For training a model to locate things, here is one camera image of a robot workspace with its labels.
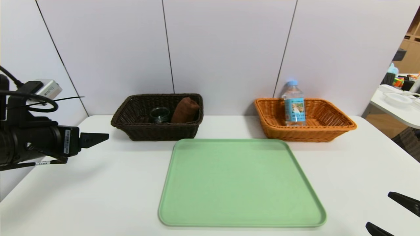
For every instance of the brown wooden panel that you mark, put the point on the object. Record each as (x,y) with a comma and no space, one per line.
(377,120)

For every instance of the orange wicker basket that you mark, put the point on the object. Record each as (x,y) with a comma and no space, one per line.
(321,129)

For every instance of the light green plastic tray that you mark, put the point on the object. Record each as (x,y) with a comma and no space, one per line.
(239,186)

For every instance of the brown towel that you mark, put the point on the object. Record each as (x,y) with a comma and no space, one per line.
(185,109)

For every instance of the small glass cup black base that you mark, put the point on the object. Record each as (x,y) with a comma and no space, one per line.
(159,114)

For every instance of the clear water bottle blue label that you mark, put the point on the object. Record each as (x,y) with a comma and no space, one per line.
(294,109)

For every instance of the dark woven chair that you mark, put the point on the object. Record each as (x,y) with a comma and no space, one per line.
(408,144)

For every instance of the white side table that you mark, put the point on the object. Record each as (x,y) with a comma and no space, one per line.
(403,113)

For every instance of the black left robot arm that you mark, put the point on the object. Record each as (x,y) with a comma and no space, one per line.
(23,141)

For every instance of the black mesh container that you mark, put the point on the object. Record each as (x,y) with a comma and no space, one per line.
(388,79)

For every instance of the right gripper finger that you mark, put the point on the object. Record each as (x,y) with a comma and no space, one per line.
(407,201)
(377,230)

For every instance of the wooden shelf cabinet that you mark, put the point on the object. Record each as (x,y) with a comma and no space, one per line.
(411,55)

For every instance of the light blue bottle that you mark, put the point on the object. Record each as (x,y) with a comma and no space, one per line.
(392,69)

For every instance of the thin black zip tie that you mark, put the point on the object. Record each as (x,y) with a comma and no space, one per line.
(70,98)

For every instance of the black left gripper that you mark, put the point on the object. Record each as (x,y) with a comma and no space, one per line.
(69,141)

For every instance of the colourful puzzle cube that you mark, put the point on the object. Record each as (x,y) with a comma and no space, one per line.
(398,82)

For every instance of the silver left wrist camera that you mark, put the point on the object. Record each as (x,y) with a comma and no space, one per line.
(49,88)

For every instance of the white shallow bowl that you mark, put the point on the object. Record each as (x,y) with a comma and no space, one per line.
(397,99)

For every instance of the dark brown wicker basket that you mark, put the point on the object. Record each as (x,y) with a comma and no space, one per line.
(157,131)

